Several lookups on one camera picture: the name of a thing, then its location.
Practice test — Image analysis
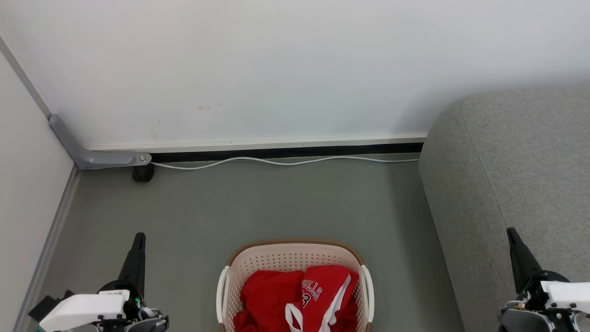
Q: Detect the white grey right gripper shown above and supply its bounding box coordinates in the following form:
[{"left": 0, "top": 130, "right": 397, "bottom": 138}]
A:
[{"left": 500, "top": 227, "right": 590, "bottom": 332}]

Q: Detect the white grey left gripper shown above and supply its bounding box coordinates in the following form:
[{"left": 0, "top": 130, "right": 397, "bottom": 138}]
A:
[{"left": 39, "top": 232, "right": 170, "bottom": 332}]

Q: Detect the red jersey garment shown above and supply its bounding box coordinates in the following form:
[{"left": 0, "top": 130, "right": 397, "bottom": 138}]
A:
[{"left": 233, "top": 265, "right": 360, "bottom": 332}]

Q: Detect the grey fabric sofa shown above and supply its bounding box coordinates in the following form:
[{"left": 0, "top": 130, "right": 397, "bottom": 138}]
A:
[{"left": 419, "top": 87, "right": 590, "bottom": 332}]

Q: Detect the black caster wheel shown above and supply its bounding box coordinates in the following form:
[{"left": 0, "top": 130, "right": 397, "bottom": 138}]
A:
[{"left": 132, "top": 164, "right": 155, "bottom": 183}]

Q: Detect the beige perforated laundry basket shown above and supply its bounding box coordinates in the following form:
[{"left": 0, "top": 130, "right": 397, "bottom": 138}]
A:
[{"left": 217, "top": 238, "right": 375, "bottom": 332}]

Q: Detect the white baseboard strip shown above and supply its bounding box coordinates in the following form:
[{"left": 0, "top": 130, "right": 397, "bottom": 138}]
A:
[{"left": 85, "top": 134, "right": 427, "bottom": 153}]

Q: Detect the grey metal corner bracket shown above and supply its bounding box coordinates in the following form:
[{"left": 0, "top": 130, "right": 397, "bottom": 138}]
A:
[{"left": 49, "top": 114, "right": 152, "bottom": 169}]

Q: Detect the white floor cable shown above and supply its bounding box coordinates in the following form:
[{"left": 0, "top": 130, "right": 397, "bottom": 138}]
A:
[{"left": 151, "top": 156, "right": 420, "bottom": 171}]

